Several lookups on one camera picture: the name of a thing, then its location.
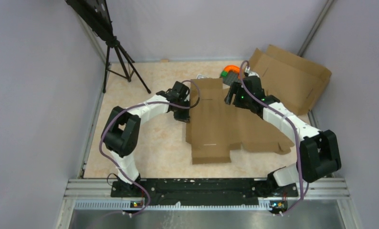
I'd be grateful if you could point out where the brown cardboard box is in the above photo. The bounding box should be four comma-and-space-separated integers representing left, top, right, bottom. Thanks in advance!
249, 45, 332, 115
186, 78, 294, 165

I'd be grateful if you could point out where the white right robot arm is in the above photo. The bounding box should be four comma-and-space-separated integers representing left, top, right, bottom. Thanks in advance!
225, 75, 342, 197

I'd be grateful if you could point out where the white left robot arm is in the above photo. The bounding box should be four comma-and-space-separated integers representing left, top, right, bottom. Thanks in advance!
100, 81, 192, 197

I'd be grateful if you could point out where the grey toy brick plate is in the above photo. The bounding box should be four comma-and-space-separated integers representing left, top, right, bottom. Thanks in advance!
221, 71, 240, 86

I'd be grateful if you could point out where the blue playing card deck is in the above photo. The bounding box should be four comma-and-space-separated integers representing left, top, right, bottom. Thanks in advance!
196, 74, 207, 79

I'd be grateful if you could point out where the orange curved toy piece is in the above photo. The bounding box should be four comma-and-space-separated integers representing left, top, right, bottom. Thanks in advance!
223, 65, 240, 73

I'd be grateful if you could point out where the black tripod stand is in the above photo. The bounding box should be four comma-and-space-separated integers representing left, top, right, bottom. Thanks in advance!
102, 36, 151, 94

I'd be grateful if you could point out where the black perforated board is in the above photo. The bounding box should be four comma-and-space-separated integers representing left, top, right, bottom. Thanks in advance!
65, 0, 114, 42

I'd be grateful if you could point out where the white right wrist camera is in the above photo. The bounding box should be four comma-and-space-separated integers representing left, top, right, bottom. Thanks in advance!
238, 66, 260, 79

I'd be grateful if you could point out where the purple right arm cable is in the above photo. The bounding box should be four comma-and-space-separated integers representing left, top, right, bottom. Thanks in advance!
238, 61, 310, 217

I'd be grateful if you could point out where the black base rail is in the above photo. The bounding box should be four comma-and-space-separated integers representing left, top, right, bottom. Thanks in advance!
110, 178, 299, 207

